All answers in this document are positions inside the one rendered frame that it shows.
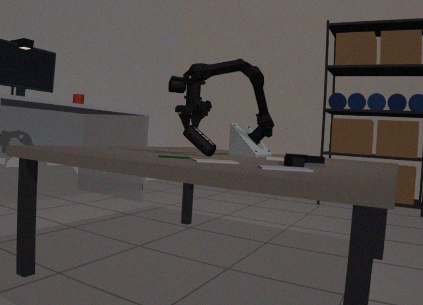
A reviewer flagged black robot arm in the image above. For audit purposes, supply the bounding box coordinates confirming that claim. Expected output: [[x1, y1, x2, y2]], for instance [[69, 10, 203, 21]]
[[168, 58, 274, 144]]

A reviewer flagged dark grey rocker switch panel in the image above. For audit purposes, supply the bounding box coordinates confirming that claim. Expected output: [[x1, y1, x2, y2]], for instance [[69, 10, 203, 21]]
[[183, 125, 216, 157]]

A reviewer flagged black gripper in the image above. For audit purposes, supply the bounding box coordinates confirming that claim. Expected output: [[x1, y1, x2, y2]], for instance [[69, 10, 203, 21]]
[[175, 93, 208, 131]]

